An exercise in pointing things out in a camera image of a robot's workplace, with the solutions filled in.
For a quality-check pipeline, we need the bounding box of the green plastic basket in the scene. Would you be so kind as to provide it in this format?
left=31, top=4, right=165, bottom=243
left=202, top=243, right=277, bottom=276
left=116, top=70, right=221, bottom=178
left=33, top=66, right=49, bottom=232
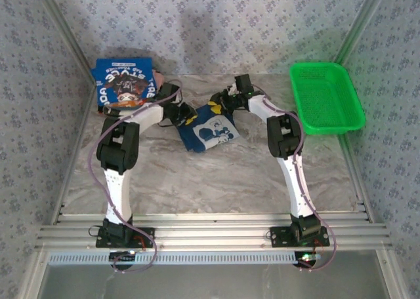
left=288, top=62, right=367, bottom=136

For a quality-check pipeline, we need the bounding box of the pink t-shirt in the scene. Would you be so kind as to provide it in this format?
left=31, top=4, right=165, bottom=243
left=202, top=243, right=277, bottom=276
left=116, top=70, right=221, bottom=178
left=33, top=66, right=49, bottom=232
left=151, top=70, right=167, bottom=93

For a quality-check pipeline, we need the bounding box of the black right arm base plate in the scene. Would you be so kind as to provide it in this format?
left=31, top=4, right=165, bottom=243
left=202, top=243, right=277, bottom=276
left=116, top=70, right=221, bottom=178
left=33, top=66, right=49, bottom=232
left=269, top=226, right=331, bottom=248

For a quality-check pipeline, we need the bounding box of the aluminium upright frame post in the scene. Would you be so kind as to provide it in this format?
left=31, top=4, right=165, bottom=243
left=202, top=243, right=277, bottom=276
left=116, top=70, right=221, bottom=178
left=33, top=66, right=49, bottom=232
left=31, top=0, right=96, bottom=80
left=334, top=0, right=393, bottom=69

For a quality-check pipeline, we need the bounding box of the grey slotted cable duct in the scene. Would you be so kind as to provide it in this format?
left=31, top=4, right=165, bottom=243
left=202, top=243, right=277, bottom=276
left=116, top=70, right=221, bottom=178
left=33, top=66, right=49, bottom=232
left=45, top=251, right=298, bottom=266

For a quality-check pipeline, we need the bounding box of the aluminium rail base frame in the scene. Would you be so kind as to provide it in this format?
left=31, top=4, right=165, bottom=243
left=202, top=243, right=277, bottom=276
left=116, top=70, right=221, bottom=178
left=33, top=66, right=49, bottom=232
left=35, top=212, right=394, bottom=251

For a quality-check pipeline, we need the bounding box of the navy blue t-shirt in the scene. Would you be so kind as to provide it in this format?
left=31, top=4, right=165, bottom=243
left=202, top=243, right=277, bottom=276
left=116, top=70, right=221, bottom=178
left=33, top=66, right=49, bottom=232
left=177, top=104, right=240, bottom=153

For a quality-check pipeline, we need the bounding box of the aluminium table side rail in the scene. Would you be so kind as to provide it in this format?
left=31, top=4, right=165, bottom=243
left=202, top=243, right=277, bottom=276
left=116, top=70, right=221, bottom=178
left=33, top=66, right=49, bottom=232
left=339, top=133, right=377, bottom=224
left=51, top=79, right=96, bottom=226

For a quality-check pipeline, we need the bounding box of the aluminium lower frame leg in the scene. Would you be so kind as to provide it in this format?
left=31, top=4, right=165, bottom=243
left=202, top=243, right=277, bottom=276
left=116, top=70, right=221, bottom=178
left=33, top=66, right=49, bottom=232
left=18, top=249, right=50, bottom=299
left=377, top=249, right=410, bottom=299

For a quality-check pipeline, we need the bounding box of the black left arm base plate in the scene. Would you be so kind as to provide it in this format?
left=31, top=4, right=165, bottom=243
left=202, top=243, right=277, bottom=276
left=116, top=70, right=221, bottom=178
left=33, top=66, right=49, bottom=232
left=95, top=226, right=156, bottom=249

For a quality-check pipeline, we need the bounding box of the bright blue lettered t-shirt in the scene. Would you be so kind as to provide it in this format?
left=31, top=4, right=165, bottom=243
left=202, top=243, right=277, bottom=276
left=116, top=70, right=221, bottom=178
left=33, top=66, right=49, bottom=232
left=91, top=58, right=157, bottom=109

